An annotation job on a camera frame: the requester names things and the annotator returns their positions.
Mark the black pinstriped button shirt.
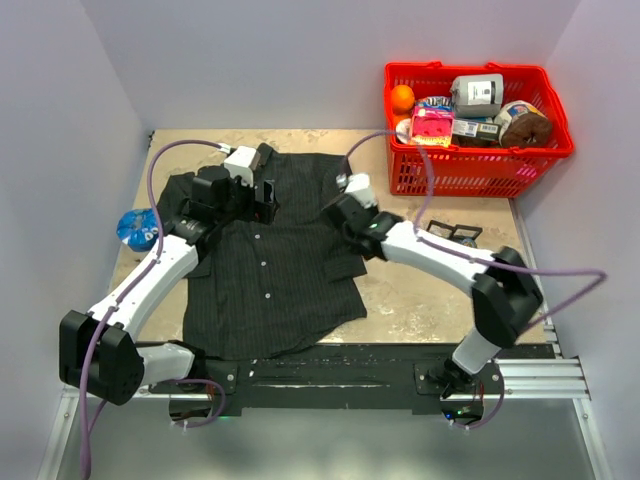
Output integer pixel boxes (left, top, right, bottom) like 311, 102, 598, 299
183, 144, 367, 360

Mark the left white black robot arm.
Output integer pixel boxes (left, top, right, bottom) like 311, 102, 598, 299
58, 167, 279, 405

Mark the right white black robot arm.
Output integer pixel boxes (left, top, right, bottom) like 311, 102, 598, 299
323, 193, 543, 393

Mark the black framed brooch card left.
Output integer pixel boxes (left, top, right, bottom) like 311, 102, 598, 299
427, 220, 456, 239

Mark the black framed brooch card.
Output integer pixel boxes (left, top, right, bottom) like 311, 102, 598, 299
451, 224, 483, 248
427, 220, 456, 239

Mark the black framed brooch card right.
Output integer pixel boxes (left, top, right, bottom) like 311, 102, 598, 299
451, 224, 483, 248

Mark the blue wrapped round package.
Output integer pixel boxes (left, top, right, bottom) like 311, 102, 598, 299
116, 208, 159, 253

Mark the pink snack box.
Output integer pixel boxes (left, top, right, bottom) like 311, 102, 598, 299
409, 105, 455, 148

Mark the orange fruit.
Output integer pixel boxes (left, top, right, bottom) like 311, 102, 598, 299
390, 85, 415, 115

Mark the blue white barcode box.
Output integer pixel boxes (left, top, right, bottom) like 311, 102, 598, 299
452, 119, 501, 142

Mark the red plastic shopping basket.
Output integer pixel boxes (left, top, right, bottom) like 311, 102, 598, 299
383, 61, 575, 198

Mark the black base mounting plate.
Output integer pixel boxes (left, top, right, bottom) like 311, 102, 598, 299
144, 342, 557, 418

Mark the grey labelled bag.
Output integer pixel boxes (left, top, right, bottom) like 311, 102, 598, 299
450, 74, 504, 118

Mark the white round labelled package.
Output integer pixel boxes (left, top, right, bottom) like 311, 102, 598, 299
493, 100, 546, 133

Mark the brown doughnut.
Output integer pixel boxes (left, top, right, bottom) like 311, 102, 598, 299
499, 113, 553, 149

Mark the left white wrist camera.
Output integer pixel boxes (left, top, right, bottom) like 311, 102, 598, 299
223, 146, 260, 186

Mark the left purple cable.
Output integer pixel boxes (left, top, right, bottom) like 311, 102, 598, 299
78, 140, 236, 480

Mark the purple cable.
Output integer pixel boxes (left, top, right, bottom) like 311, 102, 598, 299
78, 140, 236, 480
337, 130, 607, 431

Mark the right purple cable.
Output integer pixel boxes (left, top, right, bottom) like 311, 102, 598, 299
337, 130, 607, 431

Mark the aluminium frame rail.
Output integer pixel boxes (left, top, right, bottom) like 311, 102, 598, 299
492, 199, 614, 480

